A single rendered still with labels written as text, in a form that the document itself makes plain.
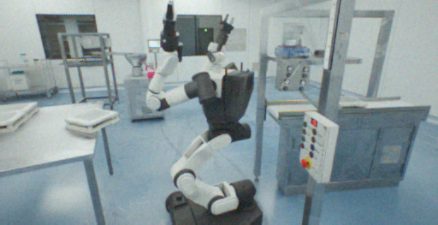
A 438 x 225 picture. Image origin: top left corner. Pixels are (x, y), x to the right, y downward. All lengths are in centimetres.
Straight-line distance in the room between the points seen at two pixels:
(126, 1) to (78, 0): 113
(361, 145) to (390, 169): 45
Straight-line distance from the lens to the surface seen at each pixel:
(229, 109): 124
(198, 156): 140
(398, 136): 251
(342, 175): 238
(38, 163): 142
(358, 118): 210
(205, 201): 162
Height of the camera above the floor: 142
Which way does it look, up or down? 17 degrees down
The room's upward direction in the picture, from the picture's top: straight up
